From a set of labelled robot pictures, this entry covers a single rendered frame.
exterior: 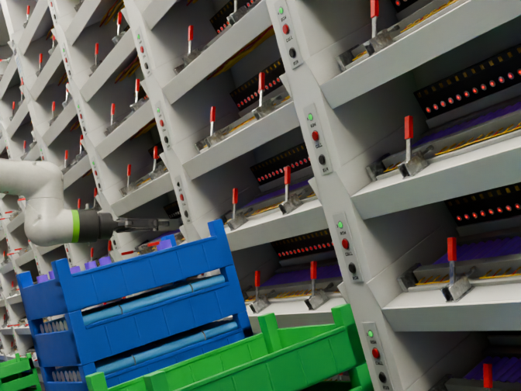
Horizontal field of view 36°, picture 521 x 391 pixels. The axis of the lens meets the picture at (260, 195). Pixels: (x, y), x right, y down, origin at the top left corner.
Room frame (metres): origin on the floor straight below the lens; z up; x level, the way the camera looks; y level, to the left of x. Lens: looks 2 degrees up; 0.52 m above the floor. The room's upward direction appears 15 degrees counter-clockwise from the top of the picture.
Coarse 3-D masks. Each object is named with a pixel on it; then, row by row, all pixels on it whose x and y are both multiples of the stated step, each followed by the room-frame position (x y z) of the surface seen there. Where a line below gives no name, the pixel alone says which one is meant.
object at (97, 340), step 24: (216, 288) 1.35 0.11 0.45; (240, 288) 1.37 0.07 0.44; (72, 312) 1.21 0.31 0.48; (144, 312) 1.27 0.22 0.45; (168, 312) 1.29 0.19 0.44; (192, 312) 1.32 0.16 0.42; (216, 312) 1.34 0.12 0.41; (48, 336) 1.30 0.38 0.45; (72, 336) 1.21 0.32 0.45; (96, 336) 1.22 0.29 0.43; (120, 336) 1.24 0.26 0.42; (144, 336) 1.26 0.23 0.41; (168, 336) 1.29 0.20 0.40; (48, 360) 1.32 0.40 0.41; (72, 360) 1.23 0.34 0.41; (96, 360) 1.22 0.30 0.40
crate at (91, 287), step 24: (216, 240) 1.36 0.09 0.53; (120, 264) 1.26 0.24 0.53; (144, 264) 1.28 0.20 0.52; (168, 264) 1.31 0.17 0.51; (192, 264) 1.33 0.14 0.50; (216, 264) 1.35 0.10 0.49; (24, 288) 1.34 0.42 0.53; (48, 288) 1.25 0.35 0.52; (72, 288) 1.21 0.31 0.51; (96, 288) 1.23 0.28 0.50; (120, 288) 1.25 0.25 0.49; (144, 288) 1.28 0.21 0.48; (48, 312) 1.27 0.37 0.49
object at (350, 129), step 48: (288, 0) 1.38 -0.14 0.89; (336, 0) 1.40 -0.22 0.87; (384, 0) 1.44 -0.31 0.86; (384, 96) 1.42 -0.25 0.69; (336, 144) 1.37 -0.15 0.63; (336, 192) 1.40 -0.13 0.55; (336, 240) 1.43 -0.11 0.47; (384, 240) 1.38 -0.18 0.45; (384, 336) 1.37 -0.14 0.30; (432, 336) 1.40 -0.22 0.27; (480, 336) 1.45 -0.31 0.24
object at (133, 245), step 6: (180, 222) 2.59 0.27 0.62; (180, 228) 2.07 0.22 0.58; (144, 234) 2.65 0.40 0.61; (150, 234) 2.66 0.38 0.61; (156, 234) 2.67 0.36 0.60; (132, 240) 2.63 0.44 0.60; (138, 240) 2.64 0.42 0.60; (144, 240) 2.65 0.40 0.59; (150, 240) 2.66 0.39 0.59; (186, 240) 2.08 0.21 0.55; (126, 246) 2.62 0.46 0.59; (132, 246) 2.63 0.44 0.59; (138, 246) 2.62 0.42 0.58; (120, 252) 2.61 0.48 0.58; (126, 258) 2.62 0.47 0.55
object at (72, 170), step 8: (80, 144) 2.86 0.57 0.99; (80, 152) 2.86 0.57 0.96; (72, 160) 3.29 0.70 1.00; (80, 160) 2.84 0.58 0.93; (88, 160) 2.73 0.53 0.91; (64, 168) 3.08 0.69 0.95; (72, 168) 2.93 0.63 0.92; (80, 168) 2.86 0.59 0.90; (88, 168) 2.78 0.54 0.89; (64, 176) 3.06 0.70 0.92; (72, 176) 2.98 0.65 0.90; (80, 176) 2.91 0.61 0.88; (64, 184) 3.12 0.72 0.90
